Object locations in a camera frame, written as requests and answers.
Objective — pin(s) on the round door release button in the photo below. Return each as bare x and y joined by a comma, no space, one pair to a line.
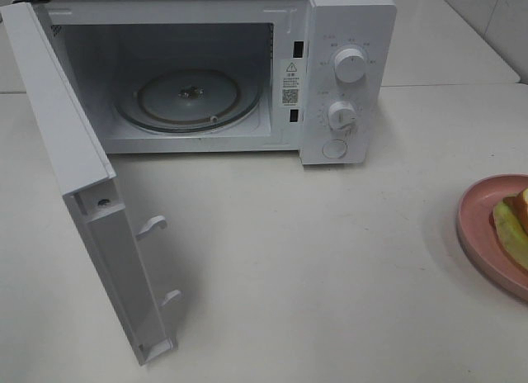
335,148

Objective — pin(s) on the white microwave knob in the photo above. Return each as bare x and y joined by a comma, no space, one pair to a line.
341,116
349,64

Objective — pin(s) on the white microwave door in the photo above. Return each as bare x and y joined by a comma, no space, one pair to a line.
86,178

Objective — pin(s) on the pink plate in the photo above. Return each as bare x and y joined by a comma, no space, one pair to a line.
478,238

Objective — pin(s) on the sandwich with lettuce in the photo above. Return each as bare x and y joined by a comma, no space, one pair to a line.
510,224

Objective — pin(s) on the white microwave oven body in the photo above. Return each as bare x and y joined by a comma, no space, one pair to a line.
300,38

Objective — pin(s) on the glass microwave turntable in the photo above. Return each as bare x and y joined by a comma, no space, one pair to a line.
190,95

